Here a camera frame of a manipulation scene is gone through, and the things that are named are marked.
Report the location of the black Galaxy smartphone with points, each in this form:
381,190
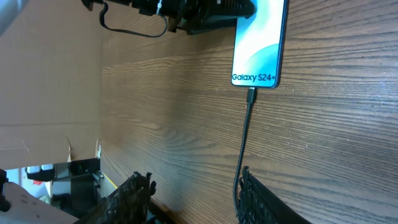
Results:
259,45

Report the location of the brown cardboard wall panel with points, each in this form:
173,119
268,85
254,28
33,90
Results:
51,53

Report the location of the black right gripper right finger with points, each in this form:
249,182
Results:
258,205

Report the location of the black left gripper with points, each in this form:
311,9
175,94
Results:
195,17

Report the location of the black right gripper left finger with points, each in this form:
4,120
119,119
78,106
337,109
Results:
128,204

